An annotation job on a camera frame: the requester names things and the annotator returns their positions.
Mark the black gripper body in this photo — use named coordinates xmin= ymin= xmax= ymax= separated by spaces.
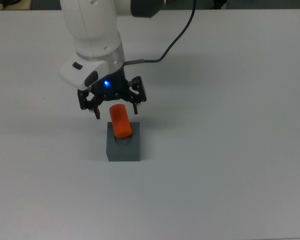
xmin=90 ymin=65 xmax=133 ymax=103

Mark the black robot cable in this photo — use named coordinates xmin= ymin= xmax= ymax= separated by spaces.
xmin=123 ymin=0 xmax=197 ymax=66

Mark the grey block with round hole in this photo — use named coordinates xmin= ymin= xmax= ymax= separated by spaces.
xmin=105 ymin=121 xmax=142 ymax=163

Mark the orange cylinder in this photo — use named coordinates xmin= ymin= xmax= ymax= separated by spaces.
xmin=108 ymin=102 xmax=134 ymax=139

